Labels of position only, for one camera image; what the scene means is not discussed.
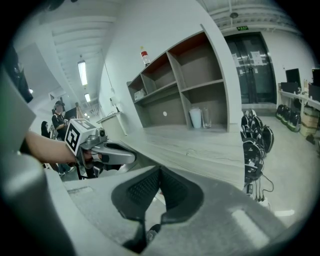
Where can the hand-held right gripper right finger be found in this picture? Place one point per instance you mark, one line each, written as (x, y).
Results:
(212, 220)

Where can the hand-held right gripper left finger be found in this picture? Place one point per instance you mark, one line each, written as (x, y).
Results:
(100, 200)

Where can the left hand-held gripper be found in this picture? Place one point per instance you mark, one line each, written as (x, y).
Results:
(75, 135)

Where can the person's left forearm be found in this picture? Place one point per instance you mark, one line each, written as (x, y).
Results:
(50, 147)

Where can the person's left hand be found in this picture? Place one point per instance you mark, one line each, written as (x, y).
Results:
(92, 157)

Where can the black power adapter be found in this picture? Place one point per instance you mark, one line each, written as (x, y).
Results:
(249, 188)

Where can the white power strip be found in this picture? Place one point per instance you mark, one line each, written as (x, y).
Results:
(263, 202)

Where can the person's right leg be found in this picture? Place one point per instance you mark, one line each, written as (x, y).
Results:
(153, 232)

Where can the white tissue packet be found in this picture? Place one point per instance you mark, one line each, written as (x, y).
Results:
(140, 95)

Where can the ceiling strip light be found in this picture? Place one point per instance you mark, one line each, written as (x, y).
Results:
(87, 97)
(82, 72)

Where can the grey wooden desk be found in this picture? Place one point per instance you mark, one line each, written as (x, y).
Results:
(187, 152)

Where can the white cup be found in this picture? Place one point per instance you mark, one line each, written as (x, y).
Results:
(195, 118)

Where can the pile of black backpacks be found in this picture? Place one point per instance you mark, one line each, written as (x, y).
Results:
(255, 147)

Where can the clear drinking glass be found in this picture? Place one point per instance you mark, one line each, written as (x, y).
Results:
(206, 118)

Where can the clear bottle with red label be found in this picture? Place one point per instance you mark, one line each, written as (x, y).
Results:
(145, 57)

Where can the grey wooden shelf hutch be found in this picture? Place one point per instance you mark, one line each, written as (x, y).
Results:
(197, 75)

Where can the row of black green backpacks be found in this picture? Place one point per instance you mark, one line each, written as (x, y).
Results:
(288, 117)

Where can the cardboard box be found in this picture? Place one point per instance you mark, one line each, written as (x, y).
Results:
(310, 121)

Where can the white office desk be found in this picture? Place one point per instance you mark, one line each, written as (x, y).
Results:
(300, 98)

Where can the black double door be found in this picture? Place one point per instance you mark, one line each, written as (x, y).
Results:
(252, 70)

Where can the black computer monitor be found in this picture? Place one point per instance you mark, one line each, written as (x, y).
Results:
(292, 77)
(316, 77)

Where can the green exit sign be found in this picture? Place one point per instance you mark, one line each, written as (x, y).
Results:
(242, 28)

